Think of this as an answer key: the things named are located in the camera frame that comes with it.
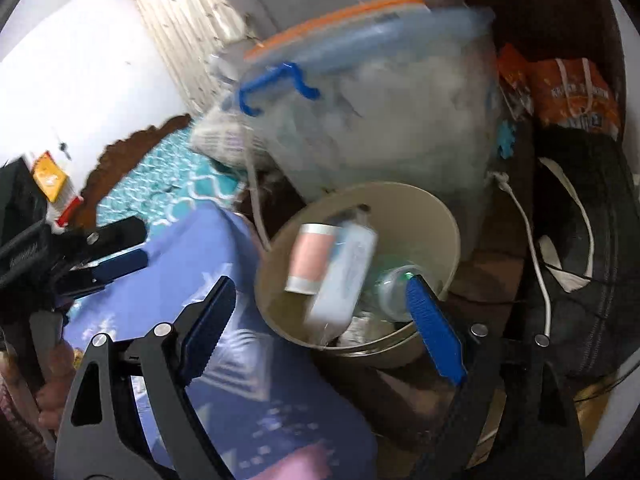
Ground red yellow wall calendar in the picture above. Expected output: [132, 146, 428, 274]
[30, 151, 84, 230]

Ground person's left hand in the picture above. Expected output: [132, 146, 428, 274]
[36, 339, 76, 432]

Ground green aluminium can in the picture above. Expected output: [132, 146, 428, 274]
[372, 256, 442, 323]

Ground orange printed bag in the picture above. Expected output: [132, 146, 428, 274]
[497, 44, 620, 139]

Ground teal patterned quilt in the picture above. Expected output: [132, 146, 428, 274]
[96, 127, 246, 236]

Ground carved wooden headboard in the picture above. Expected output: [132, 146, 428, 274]
[70, 114, 191, 228]

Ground keys hanging on wall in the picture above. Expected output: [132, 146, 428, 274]
[58, 142, 72, 160]

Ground blue patterned bed cover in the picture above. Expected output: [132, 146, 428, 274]
[65, 205, 378, 479]

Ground white cable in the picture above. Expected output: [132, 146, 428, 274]
[487, 169, 552, 338]

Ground beige patterned curtain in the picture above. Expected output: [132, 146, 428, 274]
[134, 0, 246, 117]

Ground clear storage box blue lid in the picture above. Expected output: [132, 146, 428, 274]
[224, 1, 501, 254]

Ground folded grey checked blanket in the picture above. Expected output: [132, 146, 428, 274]
[189, 105, 276, 171]

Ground beige round trash bin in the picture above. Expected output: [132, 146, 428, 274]
[255, 182, 461, 368]

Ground black bag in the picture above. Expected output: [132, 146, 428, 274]
[532, 126, 639, 380]

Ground clear plastic labelled container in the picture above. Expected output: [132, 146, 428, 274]
[284, 204, 378, 347]

